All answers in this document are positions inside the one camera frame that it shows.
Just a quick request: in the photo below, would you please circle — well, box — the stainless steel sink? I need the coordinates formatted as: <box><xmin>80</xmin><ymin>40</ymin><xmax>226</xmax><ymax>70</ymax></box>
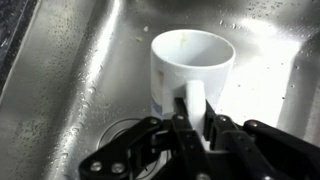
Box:
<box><xmin>0</xmin><ymin>0</ymin><xmax>320</xmax><ymax>180</ymax></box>

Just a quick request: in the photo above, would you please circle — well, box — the metal sink drain strainer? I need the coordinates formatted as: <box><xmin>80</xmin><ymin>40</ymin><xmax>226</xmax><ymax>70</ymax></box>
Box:
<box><xmin>96</xmin><ymin>117</ymin><xmax>168</xmax><ymax>180</ymax></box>

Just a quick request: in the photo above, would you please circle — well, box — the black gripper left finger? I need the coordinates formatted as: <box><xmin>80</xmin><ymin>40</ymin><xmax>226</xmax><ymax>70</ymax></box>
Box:
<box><xmin>78</xmin><ymin>96</ymin><xmax>214</xmax><ymax>180</ymax></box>

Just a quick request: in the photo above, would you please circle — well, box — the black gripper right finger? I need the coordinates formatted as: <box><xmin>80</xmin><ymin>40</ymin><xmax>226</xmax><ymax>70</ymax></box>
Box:
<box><xmin>203</xmin><ymin>99</ymin><xmax>320</xmax><ymax>180</ymax></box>

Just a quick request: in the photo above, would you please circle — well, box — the white cup with handle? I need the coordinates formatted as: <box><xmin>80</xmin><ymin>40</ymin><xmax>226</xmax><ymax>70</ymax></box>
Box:
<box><xmin>149</xmin><ymin>29</ymin><xmax>237</xmax><ymax>135</ymax></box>

